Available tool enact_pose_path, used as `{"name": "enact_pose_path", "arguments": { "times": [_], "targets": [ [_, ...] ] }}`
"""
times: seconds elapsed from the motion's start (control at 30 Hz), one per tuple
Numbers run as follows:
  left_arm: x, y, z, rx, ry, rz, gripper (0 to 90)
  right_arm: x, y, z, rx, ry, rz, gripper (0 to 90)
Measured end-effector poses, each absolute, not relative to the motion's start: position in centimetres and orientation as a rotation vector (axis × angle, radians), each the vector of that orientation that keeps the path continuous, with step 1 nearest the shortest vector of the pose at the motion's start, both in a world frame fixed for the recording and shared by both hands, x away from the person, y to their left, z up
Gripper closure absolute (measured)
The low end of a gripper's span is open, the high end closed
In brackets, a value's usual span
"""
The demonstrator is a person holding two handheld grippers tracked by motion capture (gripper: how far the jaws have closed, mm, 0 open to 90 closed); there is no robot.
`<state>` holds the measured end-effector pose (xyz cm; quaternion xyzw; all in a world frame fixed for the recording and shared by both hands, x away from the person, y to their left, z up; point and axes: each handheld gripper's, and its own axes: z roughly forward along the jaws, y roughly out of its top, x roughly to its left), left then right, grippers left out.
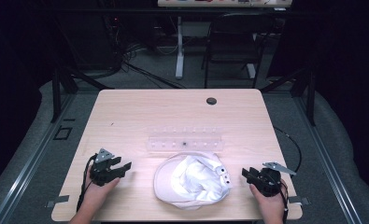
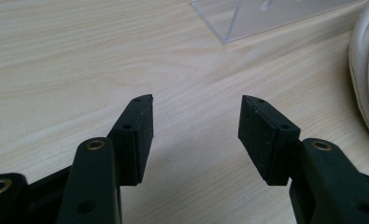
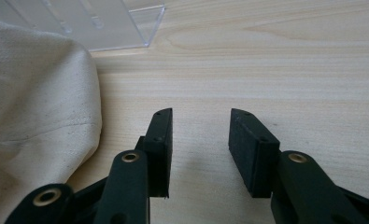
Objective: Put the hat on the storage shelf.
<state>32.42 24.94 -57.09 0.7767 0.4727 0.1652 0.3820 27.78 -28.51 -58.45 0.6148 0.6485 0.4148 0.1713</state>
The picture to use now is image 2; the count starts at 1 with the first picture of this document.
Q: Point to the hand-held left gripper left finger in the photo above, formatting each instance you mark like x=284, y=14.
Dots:
x=132, y=140

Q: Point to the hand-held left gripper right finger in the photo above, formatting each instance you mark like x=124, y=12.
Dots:
x=266, y=140

